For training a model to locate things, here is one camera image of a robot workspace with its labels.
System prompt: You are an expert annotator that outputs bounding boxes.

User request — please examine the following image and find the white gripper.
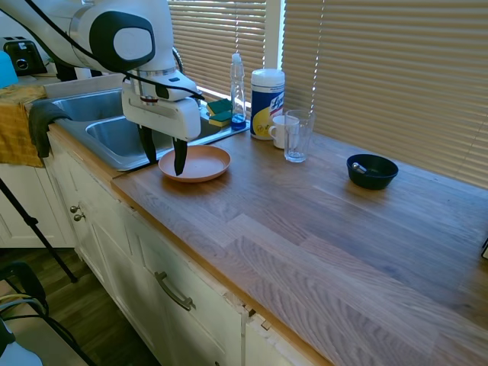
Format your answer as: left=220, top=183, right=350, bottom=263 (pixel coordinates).
left=121, top=78, right=202, bottom=177

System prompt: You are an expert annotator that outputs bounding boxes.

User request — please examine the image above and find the orange plastic plate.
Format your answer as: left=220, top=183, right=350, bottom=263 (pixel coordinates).
left=158, top=144, right=233, bottom=184

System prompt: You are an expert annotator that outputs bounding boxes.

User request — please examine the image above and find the stainless steel double sink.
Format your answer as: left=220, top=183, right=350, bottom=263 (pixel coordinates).
left=49, top=87, right=252, bottom=172

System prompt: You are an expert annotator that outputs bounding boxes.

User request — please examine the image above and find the white ceramic mug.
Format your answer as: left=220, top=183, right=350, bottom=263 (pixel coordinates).
left=268, top=115, right=300, bottom=150

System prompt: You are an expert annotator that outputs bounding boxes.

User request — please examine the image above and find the yellow green sponge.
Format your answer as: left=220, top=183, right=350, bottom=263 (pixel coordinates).
left=206, top=98, right=233, bottom=116
left=208, top=110, right=234, bottom=129

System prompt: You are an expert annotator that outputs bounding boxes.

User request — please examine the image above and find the clear dish soap bottle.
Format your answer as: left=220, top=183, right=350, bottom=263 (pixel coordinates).
left=230, top=53, right=249, bottom=132

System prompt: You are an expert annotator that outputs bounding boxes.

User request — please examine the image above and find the white kitchen cabinet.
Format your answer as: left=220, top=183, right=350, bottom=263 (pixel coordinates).
left=0, top=127, right=336, bottom=366

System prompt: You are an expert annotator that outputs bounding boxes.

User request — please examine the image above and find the Lysol wipes canister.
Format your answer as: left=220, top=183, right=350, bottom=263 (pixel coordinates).
left=249, top=68, right=287, bottom=142

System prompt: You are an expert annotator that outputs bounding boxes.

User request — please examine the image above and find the narrow beige window blind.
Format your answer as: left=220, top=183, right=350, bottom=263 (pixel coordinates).
left=167, top=0, right=268, bottom=103

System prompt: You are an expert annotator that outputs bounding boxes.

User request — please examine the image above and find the grey dish cloth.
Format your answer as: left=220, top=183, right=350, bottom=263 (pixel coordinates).
left=28, top=99, right=74, bottom=159

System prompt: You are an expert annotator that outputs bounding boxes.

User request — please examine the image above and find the clear drinking glass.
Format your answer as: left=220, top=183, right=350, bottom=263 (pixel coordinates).
left=284, top=109, right=317, bottom=164

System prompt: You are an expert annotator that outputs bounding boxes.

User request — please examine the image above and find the yellow patterned towel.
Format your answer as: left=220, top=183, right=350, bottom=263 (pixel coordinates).
left=0, top=84, right=49, bottom=169

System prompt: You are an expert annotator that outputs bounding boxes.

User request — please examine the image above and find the black toaster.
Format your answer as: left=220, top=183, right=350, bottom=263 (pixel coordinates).
left=2, top=36, right=49, bottom=76

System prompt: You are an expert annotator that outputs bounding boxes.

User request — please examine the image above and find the light blue plastic object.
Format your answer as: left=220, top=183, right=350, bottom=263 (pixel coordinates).
left=0, top=50, right=21, bottom=89

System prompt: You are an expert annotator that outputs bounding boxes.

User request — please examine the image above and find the dark blue bowl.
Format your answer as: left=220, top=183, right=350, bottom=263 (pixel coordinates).
left=345, top=153, right=400, bottom=191

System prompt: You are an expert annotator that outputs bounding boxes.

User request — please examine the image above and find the wide beige window blind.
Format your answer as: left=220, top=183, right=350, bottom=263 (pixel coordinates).
left=283, top=0, right=488, bottom=191

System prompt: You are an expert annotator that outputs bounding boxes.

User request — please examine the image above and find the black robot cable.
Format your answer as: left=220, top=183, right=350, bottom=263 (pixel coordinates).
left=22, top=0, right=206, bottom=101

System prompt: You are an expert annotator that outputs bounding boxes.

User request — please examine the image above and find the metal bar drawer handle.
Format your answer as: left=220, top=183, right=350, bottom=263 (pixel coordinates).
left=153, top=271, right=197, bottom=312

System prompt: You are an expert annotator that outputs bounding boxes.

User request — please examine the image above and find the black camera tripod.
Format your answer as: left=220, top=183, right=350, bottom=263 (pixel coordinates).
left=0, top=177, right=79, bottom=284

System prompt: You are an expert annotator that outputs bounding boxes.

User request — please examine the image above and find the white window frame post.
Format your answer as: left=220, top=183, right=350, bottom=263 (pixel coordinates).
left=263, top=0, right=287, bottom=74

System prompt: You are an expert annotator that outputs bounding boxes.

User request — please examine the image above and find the black metal frame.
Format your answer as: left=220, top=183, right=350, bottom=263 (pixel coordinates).
left=0, top=261, right=97, bottom=366

